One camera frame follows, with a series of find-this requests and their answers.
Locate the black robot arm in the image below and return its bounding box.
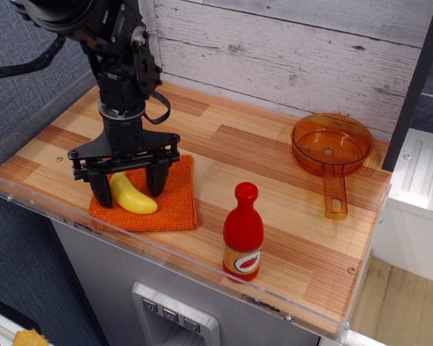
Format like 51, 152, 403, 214
0, 1, 180, 208

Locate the orange transparent toy pan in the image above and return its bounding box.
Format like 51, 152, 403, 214
291, 113, 374, 221

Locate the white black device bottom left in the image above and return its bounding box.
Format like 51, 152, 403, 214
0, 302, 41, 345

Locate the yellow object bottom left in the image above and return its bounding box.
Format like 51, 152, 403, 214
12, 329, 51, 346

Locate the white toy sink unit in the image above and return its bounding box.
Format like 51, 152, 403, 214
371, 129, 433, 280

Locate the black cable loop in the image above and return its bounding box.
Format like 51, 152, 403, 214
142, 90, 172, 126

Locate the grey toy fridge cabinet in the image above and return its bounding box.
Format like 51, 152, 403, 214
54, 221, 320, 345

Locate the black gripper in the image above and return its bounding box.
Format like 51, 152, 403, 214
68, 117, 180, 208

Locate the dark grey right post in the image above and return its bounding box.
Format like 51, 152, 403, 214
382, 16, 433, 172

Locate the orange knitted cloth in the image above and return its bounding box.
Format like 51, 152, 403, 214
89, 155, 197, 232

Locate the yellow toy banana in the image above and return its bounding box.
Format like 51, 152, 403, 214
110, 172, 158, 215

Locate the clear acrylic table guard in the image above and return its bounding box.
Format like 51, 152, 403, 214
0, 57, 390, 345

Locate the red toy sauce bottle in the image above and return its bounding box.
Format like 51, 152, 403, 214
222, 182, 264, 281

